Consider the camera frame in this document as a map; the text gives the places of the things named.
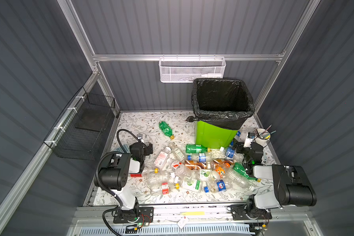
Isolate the clear bottle pink label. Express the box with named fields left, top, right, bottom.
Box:
left=154, top=147, right=172, bottom=170

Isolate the red label bottle yellow cap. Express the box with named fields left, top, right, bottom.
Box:
left=130, top=167, right=160, bottom=178

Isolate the clear bottle white cap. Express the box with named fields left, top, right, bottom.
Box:
left=146, top=172, right=175, bottom=185

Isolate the green bottle yellow cap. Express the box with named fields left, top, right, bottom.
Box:
left=159, top=121, right=175, bottom=140

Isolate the orange label bottle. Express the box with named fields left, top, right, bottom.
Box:
left=212, top=163, right=231, bottom=180

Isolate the clear bottle red label front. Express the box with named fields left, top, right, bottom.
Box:
left=150, top=182, right=180, bottom=195

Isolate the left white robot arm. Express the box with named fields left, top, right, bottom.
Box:
left=94, top=142, right=153, bottom=214

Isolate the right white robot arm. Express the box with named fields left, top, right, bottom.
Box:
left=231, top=139, right=317, bottom=214

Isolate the blue label bottle near bin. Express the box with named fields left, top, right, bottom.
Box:
left=220, top=131, right=242, bottom=161

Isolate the green bottle near bin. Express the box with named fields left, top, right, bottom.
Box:
left=185, top=144, right=211, bottom=154

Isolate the green bin with black liner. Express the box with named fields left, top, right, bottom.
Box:
left=186, top=78, right=255, bottom=149

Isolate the green bottle right side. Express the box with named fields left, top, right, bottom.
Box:
left=233, top=162, right=261, bottom=183

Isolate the white pen cup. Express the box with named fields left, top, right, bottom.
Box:
left=254, top=125, right=274, bottom=148

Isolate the brown tea bottle right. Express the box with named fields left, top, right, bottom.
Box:
left=210, top=159, right=235, bottom=169

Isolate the brown tea bottle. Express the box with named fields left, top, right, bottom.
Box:
left=210, top=159, right=235, bottom=169
left=184, top=160, right=207, bottom=171

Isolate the clear bottle green-white label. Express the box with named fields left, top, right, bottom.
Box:
left=169, top=142, right=185, bottom=161

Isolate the blue label bottle front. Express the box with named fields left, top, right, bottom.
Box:
left=203, top=180, right=234, bottom=193

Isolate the clear bottle blue label centre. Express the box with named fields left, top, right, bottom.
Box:
left=187, top=152, right=213, bottom=163

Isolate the lime label bottle upper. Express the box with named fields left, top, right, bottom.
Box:
left=192, top=169, right=221, bottom=182

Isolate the lime label bottle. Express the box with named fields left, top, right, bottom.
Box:
left=192, top=169, right=221, bottom=182
left=174, top=177, right=203, bottom=192

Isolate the brown tea bottle left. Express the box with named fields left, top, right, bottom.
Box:
left=184, top=160, right=207, bottom=171

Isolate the lime label bottle lower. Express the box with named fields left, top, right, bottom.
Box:
left=174, top=177, right=203, bottom=192

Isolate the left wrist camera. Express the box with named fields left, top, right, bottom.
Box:
left=137, top=134, right=144, bottom=143

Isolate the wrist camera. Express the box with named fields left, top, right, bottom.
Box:
left=137, top=134, right=144, bottom=143
left=243, top=132, right=256, bottom=148

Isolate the left black corrugated cable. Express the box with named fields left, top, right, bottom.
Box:
left=95, top=128, right=143, bottom=236

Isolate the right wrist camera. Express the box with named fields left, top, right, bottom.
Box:
left=243, top=132, right=256, bottom=148

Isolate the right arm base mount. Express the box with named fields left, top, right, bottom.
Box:
left=227, top=204, right=272, bottom=221

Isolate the black wire wall basket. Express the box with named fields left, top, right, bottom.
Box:
left=44, top=88, right=116, bottom=161

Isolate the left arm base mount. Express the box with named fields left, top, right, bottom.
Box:
left=112, top=207, right=154, bottom=224

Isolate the white tag on rail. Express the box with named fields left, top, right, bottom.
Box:
left=177, top=216, right=189, bottom=229

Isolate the white wire wall basket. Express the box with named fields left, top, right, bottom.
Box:
left=158, top=57, right=226, bottom=83

